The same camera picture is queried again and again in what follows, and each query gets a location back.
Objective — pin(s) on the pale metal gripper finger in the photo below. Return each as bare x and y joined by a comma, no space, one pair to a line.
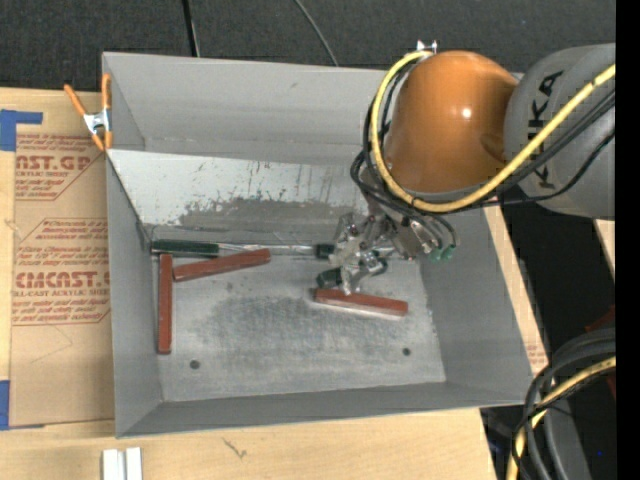
356,274
345,248

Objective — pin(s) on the dark green flat block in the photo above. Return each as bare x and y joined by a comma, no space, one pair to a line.
185,248
328,278
324,250

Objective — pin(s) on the red-brown flat block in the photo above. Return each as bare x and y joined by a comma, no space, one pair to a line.
370,304
220,265
165,308

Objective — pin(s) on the grey metal bin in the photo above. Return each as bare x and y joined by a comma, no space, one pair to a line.
300,338

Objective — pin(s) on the brown cardboard board red print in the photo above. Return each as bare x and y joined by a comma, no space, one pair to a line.
60,368

